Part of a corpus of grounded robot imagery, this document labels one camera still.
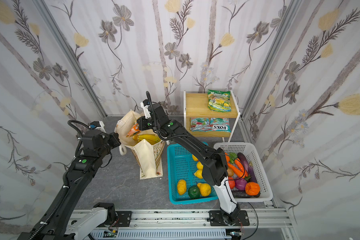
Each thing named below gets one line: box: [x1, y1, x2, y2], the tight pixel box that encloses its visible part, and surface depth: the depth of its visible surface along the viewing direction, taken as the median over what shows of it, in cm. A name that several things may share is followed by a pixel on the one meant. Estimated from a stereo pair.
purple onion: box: [235, 178, 248, 191], surface depth 81 cm
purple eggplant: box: [237, 152, 257, 183], surface depth 90 cm
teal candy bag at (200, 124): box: [190, 117, 212, 132], surface depth 93 cm
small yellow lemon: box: [194, 161, 204, 179], surface depth 88 cm
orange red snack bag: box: [126, 122, 141, 138], surface depth 80 cm
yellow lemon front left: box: [177, 179, 187, 196], surface depth 82 cm
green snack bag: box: [207, 89, 232, 113], surface depth 80 cm
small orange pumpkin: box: [245, 181, 261, 196], surface depth 76 cm
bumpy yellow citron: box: [197, 182, 212, 197], surface depth 81 cm
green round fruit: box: [188, 185, 201, 199], surface depth 80 cm
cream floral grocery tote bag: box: [114, 110, 166, 180], surface depth 85 cm
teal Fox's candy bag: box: [209, 117, 232, 133], surface depth 93 cm
